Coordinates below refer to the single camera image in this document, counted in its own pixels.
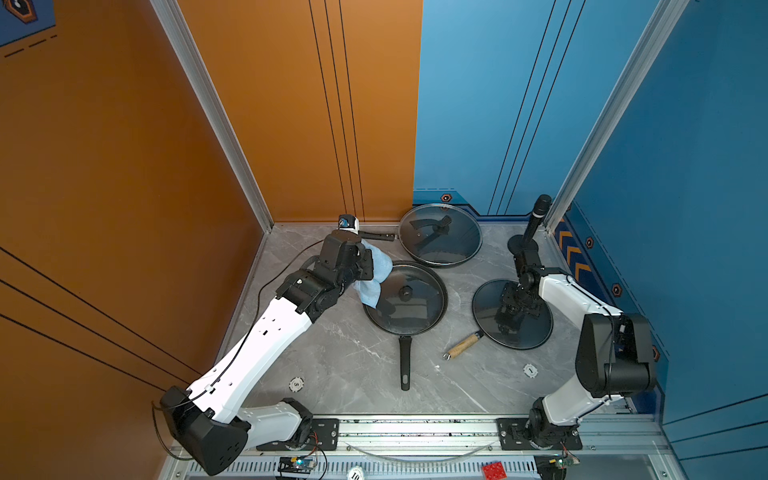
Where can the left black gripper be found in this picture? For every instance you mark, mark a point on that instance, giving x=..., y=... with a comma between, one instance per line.
x=364, y=258

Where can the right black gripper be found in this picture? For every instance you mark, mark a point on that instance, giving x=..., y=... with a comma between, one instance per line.
x=506, y=296

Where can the light blue microfibre cloth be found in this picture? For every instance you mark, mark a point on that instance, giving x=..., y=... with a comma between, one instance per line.
x=369, y=291

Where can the glass lid of pan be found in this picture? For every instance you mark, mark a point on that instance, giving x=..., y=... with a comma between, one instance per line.
x=486, y=312

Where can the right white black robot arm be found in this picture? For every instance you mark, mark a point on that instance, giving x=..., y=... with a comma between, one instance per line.
x=614, y=357

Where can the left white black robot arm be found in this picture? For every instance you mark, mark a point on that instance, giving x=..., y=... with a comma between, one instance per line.
x=208, y=418

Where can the black microphone on stand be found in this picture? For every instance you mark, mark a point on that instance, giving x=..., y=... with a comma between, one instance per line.
x=531, y=225

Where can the right white round marker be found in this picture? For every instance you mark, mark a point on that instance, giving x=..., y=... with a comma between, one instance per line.
x=530, y=371

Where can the white round marker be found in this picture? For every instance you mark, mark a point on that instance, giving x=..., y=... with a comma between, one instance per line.
x=530, y=371
x=296, y=384

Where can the left white round marker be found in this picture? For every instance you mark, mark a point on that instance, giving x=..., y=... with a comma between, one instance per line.
x=296, y=384

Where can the red perforated block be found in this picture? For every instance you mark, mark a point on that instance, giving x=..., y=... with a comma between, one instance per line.
x=494, y=471

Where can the small green circuit board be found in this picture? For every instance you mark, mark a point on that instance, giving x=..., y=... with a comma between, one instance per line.
x=296, y=467

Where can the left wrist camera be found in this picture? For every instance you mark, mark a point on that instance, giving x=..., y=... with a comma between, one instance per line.
x=348, y=223

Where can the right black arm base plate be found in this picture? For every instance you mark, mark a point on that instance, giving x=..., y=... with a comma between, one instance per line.
x=516, y=433

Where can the right circuit board with wires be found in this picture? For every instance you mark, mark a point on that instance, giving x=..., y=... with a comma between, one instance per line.
x=565, y=460

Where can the aluminium front rail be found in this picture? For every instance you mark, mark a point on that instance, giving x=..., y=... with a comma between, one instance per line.
x=453, y=434

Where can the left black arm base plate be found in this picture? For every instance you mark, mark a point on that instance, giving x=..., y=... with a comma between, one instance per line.
x=318, y=433

